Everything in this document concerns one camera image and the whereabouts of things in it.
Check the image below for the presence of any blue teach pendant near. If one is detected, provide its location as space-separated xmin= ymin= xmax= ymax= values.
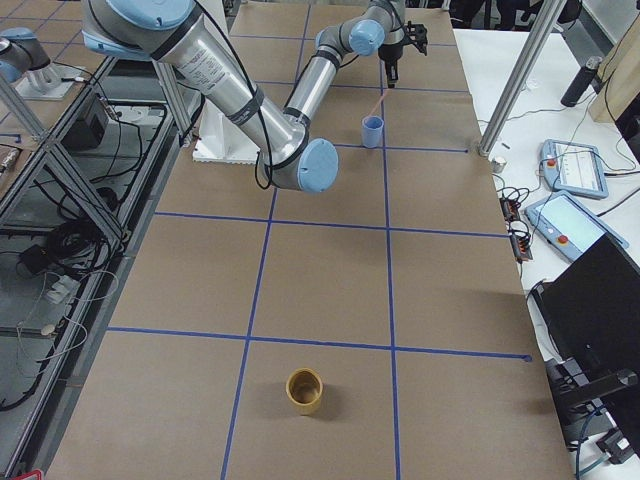
xmin=525 ymin=191 xmax=629 ymax=261

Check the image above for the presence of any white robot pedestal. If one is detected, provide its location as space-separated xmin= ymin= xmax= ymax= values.
xmin=193 ymin=100 xmax=259 ymax=165

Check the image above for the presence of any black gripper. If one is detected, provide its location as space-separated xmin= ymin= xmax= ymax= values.
xmin=378 ymin=21 xmax=428 ymax=89

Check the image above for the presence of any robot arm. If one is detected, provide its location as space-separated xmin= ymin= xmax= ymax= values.
xmin=81 ymin=1 xmax=427 ymax=193

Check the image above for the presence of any aluminium frame post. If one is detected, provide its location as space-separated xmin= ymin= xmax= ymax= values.
xmin=477 ymin=0 xmax=566 ymax=158

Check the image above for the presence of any blue teach pendant far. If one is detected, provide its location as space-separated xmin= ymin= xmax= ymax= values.
xmin=540 ymin=139 xmax=609 ymax=199

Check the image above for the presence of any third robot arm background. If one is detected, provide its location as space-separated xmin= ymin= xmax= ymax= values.
xmin=1 ymin=27 xmax=85 ymax=100

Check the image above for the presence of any light blue plastic cup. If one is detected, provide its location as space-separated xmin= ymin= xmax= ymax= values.
xmin=361 ymin=115 xmax=384 ymax=149

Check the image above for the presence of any black water bottle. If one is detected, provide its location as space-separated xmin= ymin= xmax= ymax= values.
xmin=560 ymin=56 xmax=603 ymax=107

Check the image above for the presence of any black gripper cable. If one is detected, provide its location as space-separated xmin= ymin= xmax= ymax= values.
xmin=189 ymin=0 xmax=281 ymax=191

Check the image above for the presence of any bamboo wooden cup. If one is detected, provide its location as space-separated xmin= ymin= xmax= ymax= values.
xmin=285 ymin=368 xmax=324 ymax=416

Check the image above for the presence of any black monitor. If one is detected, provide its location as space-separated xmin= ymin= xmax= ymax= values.
xmin=533 ymin=234 xmax=639 ymax=375

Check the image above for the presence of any blue teach pendant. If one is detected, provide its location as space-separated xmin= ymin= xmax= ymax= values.
xmin=540 ymin=139 xmax=609 ymax=199
xmin=525 ymin=191 xmax=629 ymax=261

